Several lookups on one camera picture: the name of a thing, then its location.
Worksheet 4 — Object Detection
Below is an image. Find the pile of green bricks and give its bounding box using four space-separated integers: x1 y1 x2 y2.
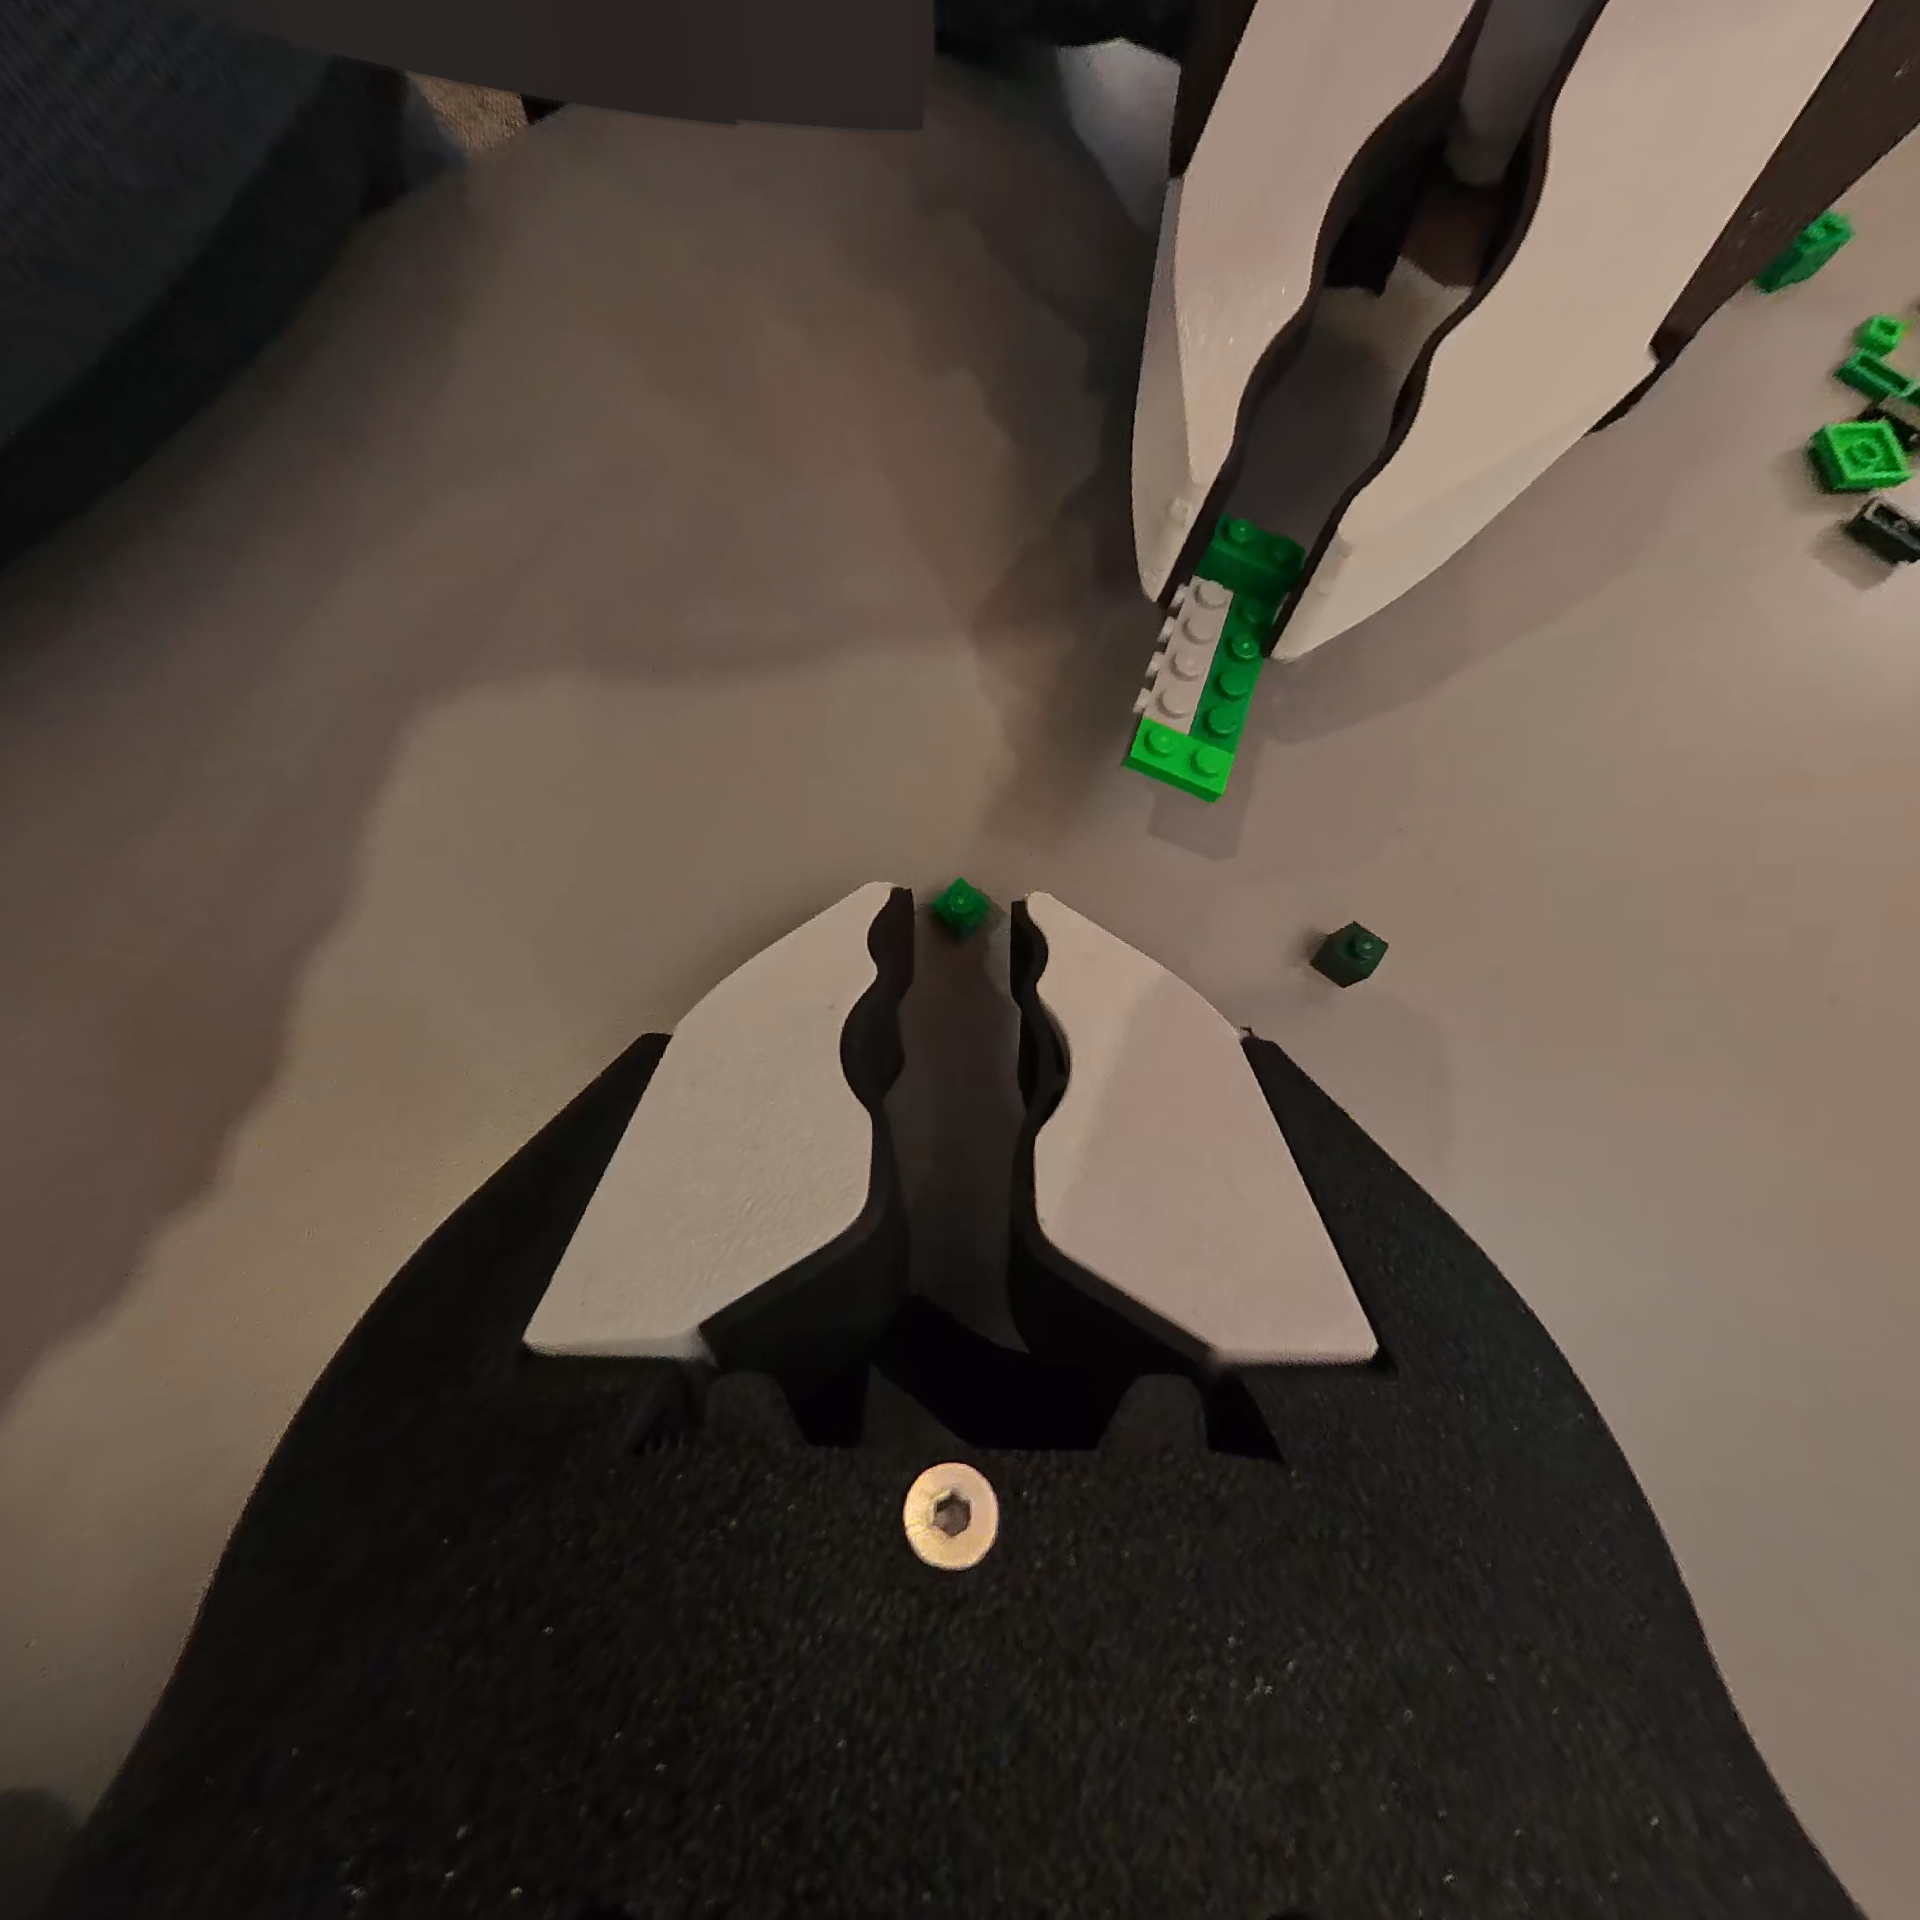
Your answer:
1755 210 1920 568

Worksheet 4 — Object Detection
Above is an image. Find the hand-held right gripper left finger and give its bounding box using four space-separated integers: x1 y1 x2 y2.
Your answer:
519 882 917 1373

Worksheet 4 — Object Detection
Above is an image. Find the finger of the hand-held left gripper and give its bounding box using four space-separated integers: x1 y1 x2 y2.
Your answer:
1131 0 1489 608
1272 0 1882 666

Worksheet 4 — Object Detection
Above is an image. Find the green and grey brick assembly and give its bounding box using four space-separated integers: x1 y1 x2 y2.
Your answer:
1120 514 1309 805

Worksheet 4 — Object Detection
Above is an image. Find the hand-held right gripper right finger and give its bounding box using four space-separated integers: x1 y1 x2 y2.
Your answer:
1009 892 1384 1377

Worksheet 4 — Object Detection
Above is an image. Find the person's dark sweater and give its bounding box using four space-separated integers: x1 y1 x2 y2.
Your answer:
0 0 459 564

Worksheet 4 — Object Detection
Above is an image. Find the grey desk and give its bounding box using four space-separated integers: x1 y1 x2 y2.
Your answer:
0 0 1920 1920

